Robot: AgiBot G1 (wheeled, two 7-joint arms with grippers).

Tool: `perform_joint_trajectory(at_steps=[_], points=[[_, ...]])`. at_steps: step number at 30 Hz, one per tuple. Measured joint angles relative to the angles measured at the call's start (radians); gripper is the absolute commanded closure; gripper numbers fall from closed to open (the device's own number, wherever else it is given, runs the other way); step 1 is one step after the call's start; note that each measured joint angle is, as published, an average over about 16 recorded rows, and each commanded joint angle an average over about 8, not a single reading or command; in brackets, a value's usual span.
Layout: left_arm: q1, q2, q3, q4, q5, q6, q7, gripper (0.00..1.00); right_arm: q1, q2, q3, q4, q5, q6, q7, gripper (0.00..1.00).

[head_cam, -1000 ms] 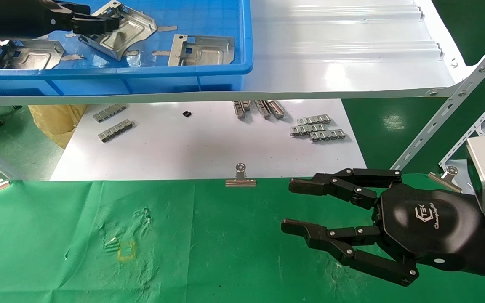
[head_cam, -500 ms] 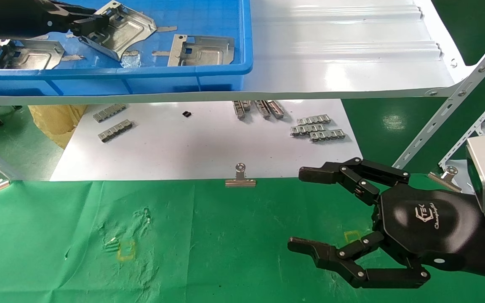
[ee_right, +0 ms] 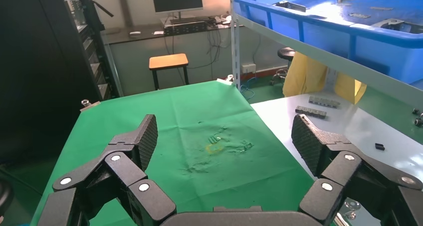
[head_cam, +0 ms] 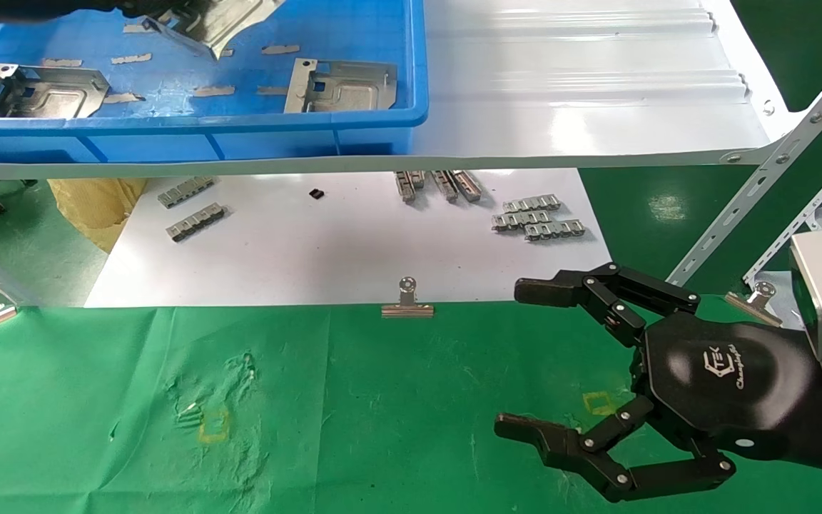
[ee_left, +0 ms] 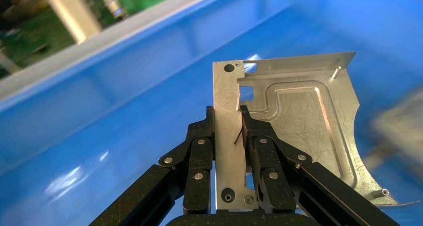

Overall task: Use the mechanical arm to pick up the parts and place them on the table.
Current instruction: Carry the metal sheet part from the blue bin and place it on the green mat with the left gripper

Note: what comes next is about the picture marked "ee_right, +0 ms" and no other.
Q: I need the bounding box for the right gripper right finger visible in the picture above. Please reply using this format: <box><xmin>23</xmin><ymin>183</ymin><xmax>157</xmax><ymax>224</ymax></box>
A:
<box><xmin>290</xmin><ymin>113</ymin><xmax>423</xmax><ymax>226</ymax></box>

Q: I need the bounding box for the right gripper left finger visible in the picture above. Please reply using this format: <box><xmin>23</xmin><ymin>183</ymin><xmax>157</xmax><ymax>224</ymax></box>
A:
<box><xmin>37</xmin><ymin>114</ymin><xmax>178</xmax><ymax>226</ymax></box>

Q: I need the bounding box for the green table cloth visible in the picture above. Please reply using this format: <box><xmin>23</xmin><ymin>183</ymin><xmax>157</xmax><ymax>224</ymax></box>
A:
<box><xmin>29</xmin><ymin>80</ymin><xmax>315</xmax><ymax>226</ymax></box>

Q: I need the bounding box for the yellow plastic bag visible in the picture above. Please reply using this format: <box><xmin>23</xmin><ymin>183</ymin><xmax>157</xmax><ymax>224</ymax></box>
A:
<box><xmin>283</xmin><ymin>51</ymin><xmax>368</xmax><ymax>105</ymax></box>

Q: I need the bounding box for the grey office desk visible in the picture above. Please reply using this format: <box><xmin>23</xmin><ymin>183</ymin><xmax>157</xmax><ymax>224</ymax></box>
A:
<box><xmin>100</xmin><ymin>19</ymin><xmax>238</xmax><ymax>98</ymax></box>

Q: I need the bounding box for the wooden seat stool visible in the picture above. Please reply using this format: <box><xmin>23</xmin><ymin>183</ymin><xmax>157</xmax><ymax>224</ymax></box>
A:
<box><xmin>149</xmin><ymin>53</ymin><xmax>190</xmax><ymax>90</ymax></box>

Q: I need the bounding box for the black swivel stool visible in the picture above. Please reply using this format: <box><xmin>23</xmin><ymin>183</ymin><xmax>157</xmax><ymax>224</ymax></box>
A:
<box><xmin>269</xmin><ymin>47</ymin><xmax>296</xmax><ymax>87</ymax></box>

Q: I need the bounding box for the black caster wheel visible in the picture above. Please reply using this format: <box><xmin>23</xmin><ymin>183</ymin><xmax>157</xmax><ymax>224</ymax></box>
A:
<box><xmin>412</xmin><ymin>108</ymin><xmax>423</xmax><ymax>128</ymax></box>

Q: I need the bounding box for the blue plastic bin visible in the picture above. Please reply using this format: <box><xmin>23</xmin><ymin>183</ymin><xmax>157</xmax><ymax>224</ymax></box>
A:
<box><xmin>233</xmin><ymin>0</ymin><xmax>423</xmax><ymax>86</ymax></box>

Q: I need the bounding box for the black equipment box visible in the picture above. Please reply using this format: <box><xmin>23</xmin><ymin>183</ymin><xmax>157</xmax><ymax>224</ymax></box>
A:
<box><xmin>163</xmin><ymin>16</ymin><xmax>209</xmax><ymax>36</ymax></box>

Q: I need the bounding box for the black server rack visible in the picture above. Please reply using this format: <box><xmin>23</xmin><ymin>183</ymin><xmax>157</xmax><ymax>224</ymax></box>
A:
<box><xmin>0</xmin><ymin>0</ymin><xmax>123</xmax><ymax>161</ymax></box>

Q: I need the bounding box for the small grey metal rail part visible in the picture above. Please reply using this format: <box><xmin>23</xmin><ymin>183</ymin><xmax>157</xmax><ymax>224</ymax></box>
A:
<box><xmin>308</xmin><ymin>96</ymin><xmax>341</xmax><ymax>109</ymax></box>
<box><xmin>295</xmin><ymin>106</ymin><xmax>328</xmax><ymax>119</ymax></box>

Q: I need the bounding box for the blue floor cable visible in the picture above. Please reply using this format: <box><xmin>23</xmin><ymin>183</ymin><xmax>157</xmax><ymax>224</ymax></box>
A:
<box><xmin>239</xmin><ymin>77</ymin><xmax>257</xmax><ymax>101</ymax></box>

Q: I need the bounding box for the black hanging cable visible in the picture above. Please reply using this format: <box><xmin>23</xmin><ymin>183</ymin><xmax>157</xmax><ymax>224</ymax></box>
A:
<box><xmin>185</xmin><ymin>28</ymin><xmax>227</xmax><ymax>70</ymax></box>

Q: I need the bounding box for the grey upright shelf post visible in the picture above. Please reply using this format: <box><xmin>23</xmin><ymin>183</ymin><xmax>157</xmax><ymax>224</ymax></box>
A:
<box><xmin>230</xmin><ymin>0</ymin><xmax>241</xmax><ymax>90</ymax></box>

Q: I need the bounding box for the stamped sheet metal bracket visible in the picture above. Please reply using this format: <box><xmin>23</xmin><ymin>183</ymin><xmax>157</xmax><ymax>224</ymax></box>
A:
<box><xmin>373</xmin><ymin>18</ymin><xmax>423</xmax><ymax>33</ymax></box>

